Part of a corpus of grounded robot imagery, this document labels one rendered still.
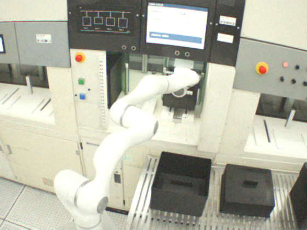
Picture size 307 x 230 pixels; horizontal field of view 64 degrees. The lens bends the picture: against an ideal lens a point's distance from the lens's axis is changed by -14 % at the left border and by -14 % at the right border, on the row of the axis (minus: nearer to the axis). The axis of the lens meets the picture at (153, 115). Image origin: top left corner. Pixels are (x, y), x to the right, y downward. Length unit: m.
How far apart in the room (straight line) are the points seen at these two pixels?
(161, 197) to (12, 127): 1.28
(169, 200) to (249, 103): 0.66
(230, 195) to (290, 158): 0.56
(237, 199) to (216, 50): 0.76
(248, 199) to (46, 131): 1.37
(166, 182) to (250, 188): 0.47
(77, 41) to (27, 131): 0.86
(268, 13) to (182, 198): 0.97
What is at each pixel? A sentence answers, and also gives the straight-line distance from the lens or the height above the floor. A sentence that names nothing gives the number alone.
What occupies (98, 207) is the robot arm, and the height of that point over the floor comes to 1.14.
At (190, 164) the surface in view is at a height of 0.87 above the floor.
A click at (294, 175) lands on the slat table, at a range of 1.88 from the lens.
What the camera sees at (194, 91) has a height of 1.10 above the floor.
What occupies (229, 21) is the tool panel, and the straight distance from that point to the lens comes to 1.34.
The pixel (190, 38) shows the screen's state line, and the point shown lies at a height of 1.52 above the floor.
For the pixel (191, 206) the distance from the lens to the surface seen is 1.40.
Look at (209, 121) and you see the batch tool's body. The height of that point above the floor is 1.08.
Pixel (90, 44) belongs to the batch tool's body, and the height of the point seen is 1.44.
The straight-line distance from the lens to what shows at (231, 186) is 1.51.
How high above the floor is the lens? 1.95
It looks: 35 degrees down
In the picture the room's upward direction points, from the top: 3 degrees clockwise
